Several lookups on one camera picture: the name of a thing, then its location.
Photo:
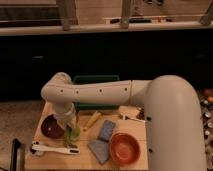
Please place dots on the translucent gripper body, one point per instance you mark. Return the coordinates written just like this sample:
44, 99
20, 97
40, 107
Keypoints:
65, 117

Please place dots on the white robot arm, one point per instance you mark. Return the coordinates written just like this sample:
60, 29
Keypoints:
174, 129

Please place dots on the green plastic cup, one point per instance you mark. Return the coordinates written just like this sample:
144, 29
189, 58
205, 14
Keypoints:
75, 133

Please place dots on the dark red pan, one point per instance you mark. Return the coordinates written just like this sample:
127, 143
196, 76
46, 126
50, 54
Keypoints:
50, 128

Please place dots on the green plastic tray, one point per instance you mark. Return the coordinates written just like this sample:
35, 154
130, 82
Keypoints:
87, 79

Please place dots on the blue sponge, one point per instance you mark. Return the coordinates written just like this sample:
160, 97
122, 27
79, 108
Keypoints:
106, 130

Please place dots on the grey blue cloth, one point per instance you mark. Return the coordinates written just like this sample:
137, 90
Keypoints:
100, 150

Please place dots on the silver fork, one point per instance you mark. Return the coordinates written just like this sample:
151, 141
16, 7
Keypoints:
124, 117

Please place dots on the black stand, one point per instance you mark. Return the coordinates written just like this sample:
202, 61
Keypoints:
17, 156

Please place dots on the orange bowl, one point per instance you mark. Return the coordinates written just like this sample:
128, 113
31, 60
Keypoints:
124, 149

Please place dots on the brown pine cone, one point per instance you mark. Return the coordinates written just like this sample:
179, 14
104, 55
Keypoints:
141, 114

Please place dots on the spice bottle rack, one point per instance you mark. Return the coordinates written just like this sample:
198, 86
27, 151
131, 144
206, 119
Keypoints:
206, 103

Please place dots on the white handled brush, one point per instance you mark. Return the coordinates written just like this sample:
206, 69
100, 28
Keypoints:
39, 149

